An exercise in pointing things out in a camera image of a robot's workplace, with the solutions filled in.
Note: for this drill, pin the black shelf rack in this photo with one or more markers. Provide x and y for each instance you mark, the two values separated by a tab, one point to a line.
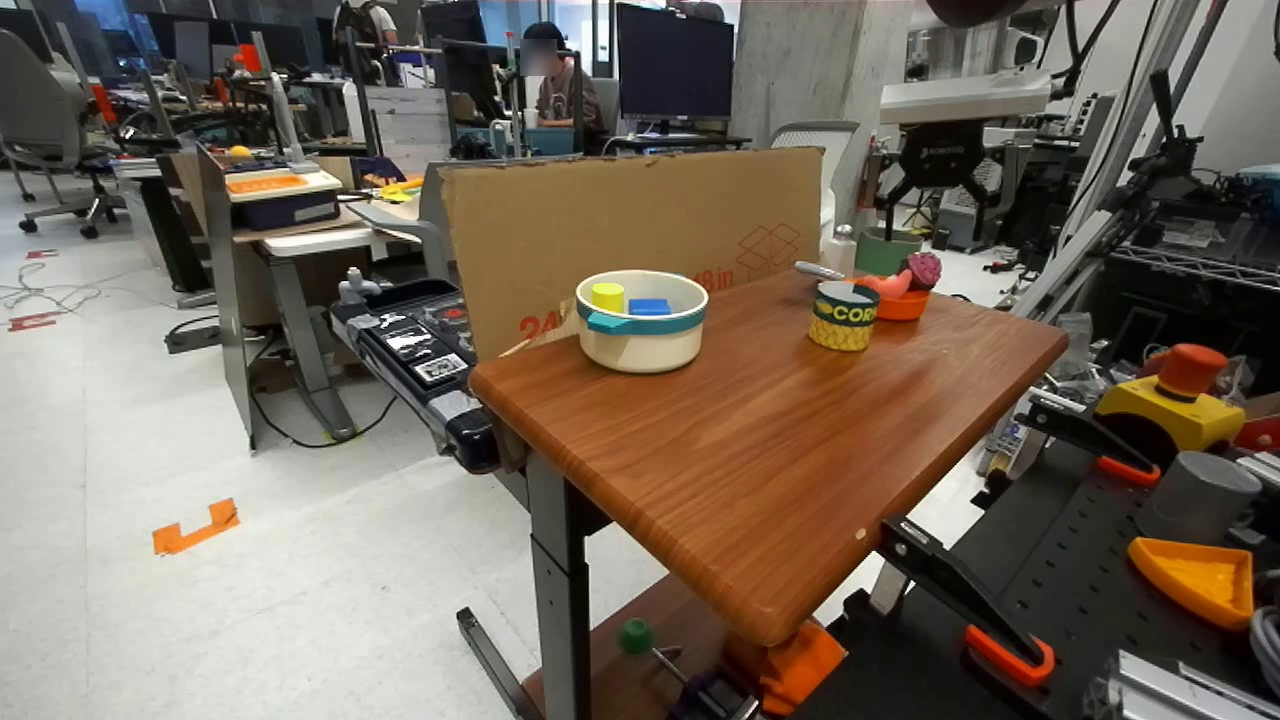
1203	294

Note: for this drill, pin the white bottle grey cap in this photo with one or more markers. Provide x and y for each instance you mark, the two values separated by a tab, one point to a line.
842	253

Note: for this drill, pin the orange floor marker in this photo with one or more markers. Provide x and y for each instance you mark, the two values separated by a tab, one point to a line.
174	537

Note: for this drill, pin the orange wedge piece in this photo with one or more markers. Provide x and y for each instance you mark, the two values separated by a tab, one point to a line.
1203	583

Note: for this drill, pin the yellow block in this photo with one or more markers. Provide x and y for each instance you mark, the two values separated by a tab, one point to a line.
610	296

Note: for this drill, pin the black equipment rail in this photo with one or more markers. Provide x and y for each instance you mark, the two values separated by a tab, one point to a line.
425	363

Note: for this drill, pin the aluminium extrusion rail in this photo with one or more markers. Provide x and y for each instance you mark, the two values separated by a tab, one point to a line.
1175	694

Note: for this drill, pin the white sign board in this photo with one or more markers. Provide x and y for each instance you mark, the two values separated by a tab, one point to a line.
411	127

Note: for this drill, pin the orange bowl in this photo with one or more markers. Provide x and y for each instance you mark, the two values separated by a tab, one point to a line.
902	309

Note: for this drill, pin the cardboard panel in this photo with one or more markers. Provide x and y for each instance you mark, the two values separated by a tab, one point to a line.
585	222

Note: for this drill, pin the black monitor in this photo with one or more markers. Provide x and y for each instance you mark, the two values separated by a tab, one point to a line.
675	62

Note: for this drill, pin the black perforated board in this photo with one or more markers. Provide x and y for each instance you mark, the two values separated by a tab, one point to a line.
1066	575

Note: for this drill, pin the green ball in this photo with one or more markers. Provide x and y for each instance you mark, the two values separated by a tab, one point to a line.
636	636

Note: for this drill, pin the seated person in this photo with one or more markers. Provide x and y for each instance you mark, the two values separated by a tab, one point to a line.
565	94

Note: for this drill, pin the grey tripod stand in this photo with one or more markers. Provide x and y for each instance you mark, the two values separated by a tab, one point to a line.
1162	132

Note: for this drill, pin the blue block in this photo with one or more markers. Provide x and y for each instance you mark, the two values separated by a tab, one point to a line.
648	306

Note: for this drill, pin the yellow emergency stop box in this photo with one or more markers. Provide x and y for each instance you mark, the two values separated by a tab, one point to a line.
1175	413

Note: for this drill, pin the red fire extinguisher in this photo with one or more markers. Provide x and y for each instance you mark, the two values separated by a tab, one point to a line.
870	183

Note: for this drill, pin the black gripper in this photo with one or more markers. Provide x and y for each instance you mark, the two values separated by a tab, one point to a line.
944	153

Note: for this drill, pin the green bin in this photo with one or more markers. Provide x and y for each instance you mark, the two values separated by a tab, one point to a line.
881	257

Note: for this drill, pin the orange printed bracket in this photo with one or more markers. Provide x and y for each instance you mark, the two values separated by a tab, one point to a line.
800	666

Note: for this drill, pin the grey cylinder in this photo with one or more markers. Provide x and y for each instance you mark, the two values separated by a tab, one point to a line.
1203	484

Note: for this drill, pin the pink ball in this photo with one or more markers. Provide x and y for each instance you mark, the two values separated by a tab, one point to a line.
923	275

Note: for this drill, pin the grey box orange top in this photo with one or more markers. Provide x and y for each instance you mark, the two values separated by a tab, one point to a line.
273	186

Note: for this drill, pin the grey metal table leg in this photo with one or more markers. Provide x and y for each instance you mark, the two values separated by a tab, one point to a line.
562	584

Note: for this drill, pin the yellow labelled can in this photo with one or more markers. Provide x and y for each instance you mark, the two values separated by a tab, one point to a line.
842	324

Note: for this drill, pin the grey office chair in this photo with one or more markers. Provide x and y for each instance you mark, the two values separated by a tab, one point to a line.
45	120

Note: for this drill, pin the grey desk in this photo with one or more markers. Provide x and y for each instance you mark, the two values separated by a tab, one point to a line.
313	243

